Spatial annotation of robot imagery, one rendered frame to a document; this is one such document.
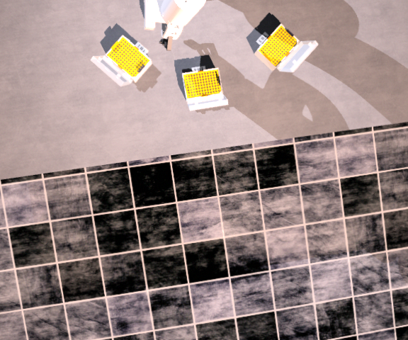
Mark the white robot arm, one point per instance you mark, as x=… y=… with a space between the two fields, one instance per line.
x=172 y=12

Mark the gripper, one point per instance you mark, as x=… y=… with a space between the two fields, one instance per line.
x=170 y=32

